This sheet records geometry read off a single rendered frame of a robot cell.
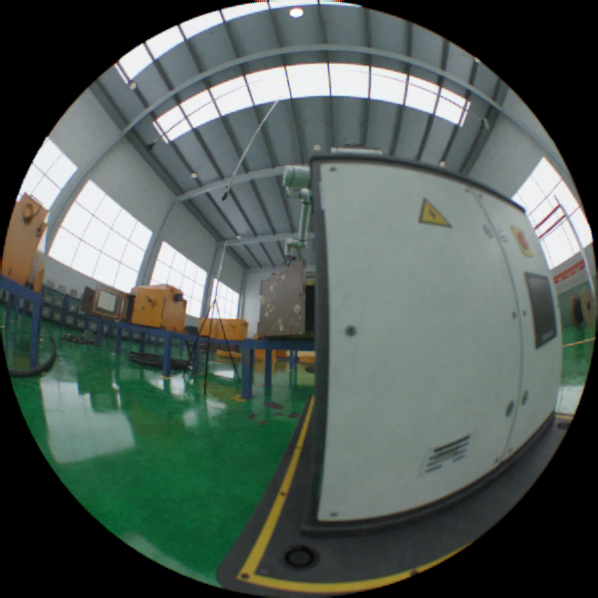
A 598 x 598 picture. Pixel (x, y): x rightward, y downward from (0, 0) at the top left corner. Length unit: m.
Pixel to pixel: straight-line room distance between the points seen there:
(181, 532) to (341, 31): 9.38
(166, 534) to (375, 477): 0.60
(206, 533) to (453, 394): 0.65
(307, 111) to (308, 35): 3.68
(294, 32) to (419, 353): 8.66
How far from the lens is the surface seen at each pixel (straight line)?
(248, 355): 1.85
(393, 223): 0.20
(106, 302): 4.03
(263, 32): 8.74
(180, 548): 0.65
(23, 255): 2.31
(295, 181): 1.17
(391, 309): 0.15
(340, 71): 8.52
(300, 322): 1.22
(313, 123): 8.85
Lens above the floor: 0.57
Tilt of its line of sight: 16 degrees up
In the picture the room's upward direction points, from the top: 1 degrees clockwise
